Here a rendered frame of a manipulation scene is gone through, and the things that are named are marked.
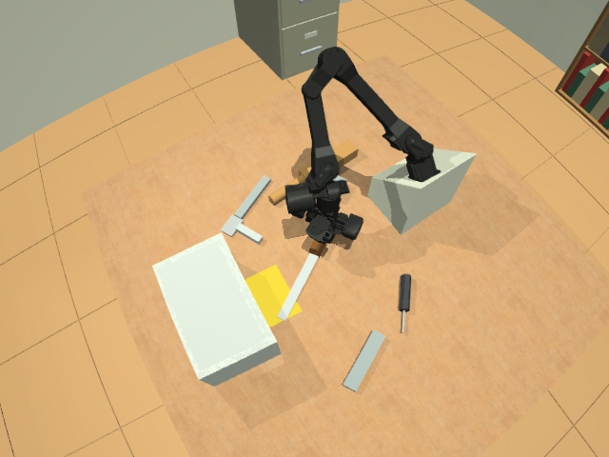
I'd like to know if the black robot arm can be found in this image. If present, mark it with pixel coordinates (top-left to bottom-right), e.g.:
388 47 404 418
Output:
285 47 441 245

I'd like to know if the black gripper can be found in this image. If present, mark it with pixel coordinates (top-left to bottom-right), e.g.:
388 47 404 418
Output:
291 204 363 240

